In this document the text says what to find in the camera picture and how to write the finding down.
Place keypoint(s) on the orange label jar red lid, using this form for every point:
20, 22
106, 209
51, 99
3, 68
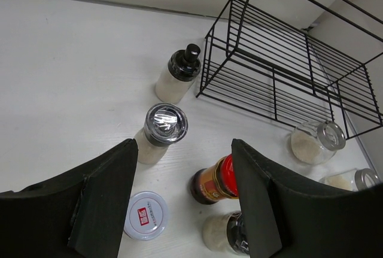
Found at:
211, 185

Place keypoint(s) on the black pump cap salt bottle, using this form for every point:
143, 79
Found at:
179, 74

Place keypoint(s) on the round glass jar metal rim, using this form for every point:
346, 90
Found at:
316, 142

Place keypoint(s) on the black wire rack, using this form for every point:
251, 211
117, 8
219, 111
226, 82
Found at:
294, 61

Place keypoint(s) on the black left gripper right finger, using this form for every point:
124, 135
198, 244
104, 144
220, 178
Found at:
289, 215

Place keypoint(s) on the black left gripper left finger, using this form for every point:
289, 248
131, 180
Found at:
79, 213

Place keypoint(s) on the black knob cap salt bottle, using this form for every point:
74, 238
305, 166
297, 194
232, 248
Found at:
225, 233

